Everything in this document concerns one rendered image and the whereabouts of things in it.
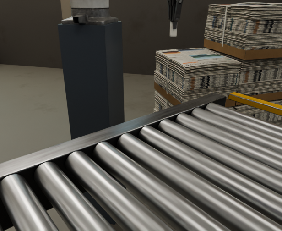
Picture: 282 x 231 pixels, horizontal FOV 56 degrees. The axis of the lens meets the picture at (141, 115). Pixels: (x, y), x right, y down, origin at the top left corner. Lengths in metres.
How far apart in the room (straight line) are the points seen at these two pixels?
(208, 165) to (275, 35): 0.96
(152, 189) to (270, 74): 1.11
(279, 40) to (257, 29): 0.14
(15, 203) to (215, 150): 0.40
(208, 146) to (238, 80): 0.77
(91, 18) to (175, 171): 0.76
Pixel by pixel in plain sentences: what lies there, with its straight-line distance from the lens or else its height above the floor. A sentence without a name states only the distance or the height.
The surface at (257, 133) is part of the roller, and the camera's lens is 0.70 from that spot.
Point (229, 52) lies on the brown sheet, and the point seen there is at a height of 0.85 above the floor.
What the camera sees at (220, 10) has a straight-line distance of 1.50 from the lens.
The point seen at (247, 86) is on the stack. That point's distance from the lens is 1.41.
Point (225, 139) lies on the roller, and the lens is 0.66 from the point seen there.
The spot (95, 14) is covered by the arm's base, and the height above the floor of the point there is 1.03.
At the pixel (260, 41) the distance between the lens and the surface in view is 1.36.
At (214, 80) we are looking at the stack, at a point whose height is 0.75.
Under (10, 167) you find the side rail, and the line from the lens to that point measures 0.58.
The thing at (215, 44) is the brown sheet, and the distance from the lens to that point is 1.51.
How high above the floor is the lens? 1.10
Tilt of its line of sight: 24 degrees down
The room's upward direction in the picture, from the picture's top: straight up
